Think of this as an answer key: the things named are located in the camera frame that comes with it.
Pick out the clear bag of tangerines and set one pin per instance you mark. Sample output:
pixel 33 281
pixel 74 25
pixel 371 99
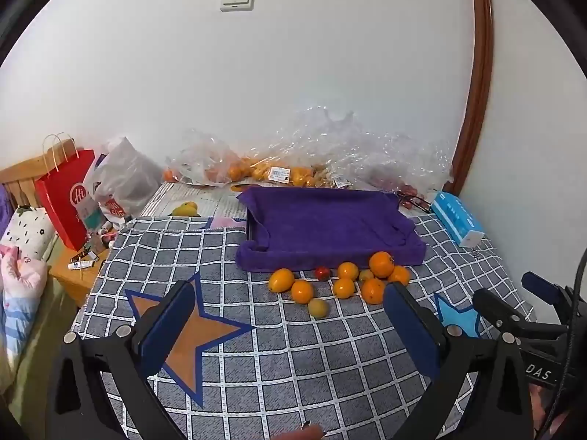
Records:
pixel 202 160

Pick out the person's left hand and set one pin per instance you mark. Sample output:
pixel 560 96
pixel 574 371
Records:
pixel 305 434

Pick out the black tray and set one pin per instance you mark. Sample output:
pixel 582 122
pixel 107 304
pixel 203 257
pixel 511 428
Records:
pixel 251 227

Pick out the person's right hand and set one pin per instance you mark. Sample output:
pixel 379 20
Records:
pixel 540 405

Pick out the wooden headboard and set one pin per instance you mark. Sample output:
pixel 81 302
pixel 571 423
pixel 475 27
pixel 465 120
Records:
pixel 27 174

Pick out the white tube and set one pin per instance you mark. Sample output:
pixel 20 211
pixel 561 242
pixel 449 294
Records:
pixel 81 265

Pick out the clear bag of kumquats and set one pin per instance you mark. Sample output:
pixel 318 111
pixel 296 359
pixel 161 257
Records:
pixel 284 174

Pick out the brown wooden door frame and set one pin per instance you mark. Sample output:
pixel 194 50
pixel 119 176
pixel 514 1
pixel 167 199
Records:
pixel 481 78

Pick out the small orange kumquat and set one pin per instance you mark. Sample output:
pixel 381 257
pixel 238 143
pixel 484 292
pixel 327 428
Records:
pixel 347 271
pixel 302 291
pixel 343 288
pixel 281 279

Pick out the black eyeglasses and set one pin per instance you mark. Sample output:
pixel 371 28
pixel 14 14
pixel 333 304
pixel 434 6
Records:
pixel 415 201

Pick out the grey plaid blanket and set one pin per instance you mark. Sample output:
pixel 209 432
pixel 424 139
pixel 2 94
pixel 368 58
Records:
pixel 298 353

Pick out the newspaper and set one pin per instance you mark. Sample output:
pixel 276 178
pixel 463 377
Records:
pixel 215 199

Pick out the yellow mango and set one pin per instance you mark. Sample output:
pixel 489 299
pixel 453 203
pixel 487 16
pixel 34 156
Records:
pixel 185 209

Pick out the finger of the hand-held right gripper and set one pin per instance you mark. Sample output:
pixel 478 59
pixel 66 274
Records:
pixel 495 305
pixel 542 283

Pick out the red paper bag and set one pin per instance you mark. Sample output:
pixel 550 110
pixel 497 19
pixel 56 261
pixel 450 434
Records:
pixel 59 201

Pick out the blue tissue pack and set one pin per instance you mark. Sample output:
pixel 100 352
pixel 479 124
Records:
pixel 458 217

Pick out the white plastic bag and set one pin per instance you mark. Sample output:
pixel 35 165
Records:
pixel 128 169

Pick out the white spotted pillow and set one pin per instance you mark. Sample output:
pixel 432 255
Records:
pixel 27 233

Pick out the clear bag of cherry tomatoes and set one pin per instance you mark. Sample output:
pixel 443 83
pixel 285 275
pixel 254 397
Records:
pixel 394 178

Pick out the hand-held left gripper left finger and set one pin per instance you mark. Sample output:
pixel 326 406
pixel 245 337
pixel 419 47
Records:
pixel 167 330

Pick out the pale green bed sheet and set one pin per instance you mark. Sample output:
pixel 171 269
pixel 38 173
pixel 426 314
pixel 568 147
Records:
pixel 41 366

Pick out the yellow-green plum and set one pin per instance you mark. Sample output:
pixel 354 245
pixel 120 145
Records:
pixel 318 308
pixel 365 276

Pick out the wooden nightstand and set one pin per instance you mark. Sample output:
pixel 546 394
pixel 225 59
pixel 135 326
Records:
pixel 73 279

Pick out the red cherry tomato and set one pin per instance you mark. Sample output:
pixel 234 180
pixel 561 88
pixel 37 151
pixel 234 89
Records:
pixel 322 273

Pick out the large orange tangerine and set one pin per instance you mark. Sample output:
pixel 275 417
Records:
pixel 400 276
pixel 373 291
pixel 381 264

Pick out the purple towel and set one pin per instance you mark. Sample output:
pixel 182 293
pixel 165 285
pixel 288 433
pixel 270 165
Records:
pixel 321 224

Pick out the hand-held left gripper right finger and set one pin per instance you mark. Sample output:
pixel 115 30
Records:
pixel 408 325

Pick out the crumpled clear plastic bag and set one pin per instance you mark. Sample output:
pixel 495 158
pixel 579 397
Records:
pixel 348 142

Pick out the pink quilt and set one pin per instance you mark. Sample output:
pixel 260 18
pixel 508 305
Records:
pixel 20 270

